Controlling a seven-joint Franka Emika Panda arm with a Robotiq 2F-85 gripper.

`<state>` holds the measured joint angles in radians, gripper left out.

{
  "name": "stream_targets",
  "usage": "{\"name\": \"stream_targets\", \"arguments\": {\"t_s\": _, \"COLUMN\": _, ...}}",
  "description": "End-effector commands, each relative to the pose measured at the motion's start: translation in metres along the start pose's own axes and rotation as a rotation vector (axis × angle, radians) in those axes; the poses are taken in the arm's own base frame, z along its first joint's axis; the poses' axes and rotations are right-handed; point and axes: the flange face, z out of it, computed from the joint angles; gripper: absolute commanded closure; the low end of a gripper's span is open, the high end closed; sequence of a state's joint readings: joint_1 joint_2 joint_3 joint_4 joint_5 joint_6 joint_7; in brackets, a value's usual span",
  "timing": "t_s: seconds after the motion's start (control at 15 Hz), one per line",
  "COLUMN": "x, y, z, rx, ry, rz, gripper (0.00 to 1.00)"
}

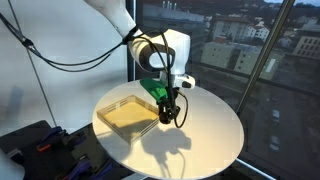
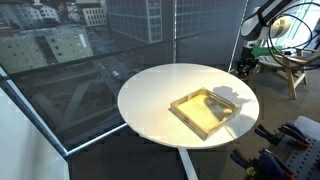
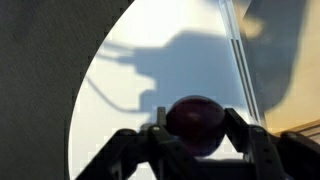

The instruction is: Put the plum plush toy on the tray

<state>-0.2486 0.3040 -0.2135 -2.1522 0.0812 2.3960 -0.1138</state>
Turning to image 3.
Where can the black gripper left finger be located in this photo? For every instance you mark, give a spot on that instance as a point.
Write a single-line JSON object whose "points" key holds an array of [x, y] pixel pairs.
{"points": [[140, 156]]}

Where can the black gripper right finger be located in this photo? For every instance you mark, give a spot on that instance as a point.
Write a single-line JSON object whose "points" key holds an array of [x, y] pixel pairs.
{"points": [[283, 156]]}

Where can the dark red plum plush toy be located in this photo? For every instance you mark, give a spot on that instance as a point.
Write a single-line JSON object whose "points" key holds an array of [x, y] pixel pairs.
{"points": [[196, 123]]}

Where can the shallow wooden tray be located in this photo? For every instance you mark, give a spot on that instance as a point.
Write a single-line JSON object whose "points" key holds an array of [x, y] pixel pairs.
{"points": [[300, 83]]}

